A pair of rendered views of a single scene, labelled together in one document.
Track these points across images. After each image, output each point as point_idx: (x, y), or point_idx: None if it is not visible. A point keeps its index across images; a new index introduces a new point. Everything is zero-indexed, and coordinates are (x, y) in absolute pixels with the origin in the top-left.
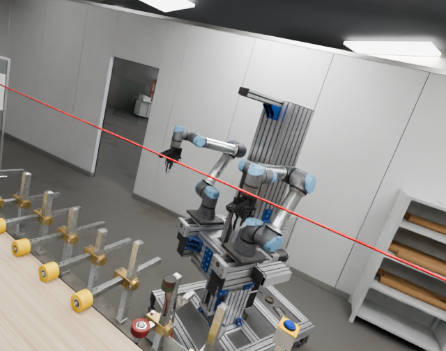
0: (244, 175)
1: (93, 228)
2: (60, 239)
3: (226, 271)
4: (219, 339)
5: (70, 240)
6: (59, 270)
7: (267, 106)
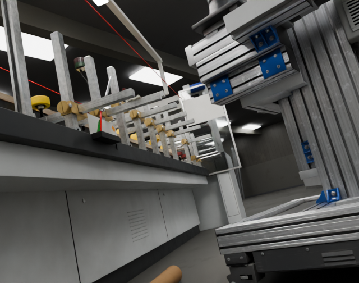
0: None
1: (173, 117)
2: (146, 127)
3: (189, 53)
4: (115, 97)
5: (144, 121)
6: None
7: None
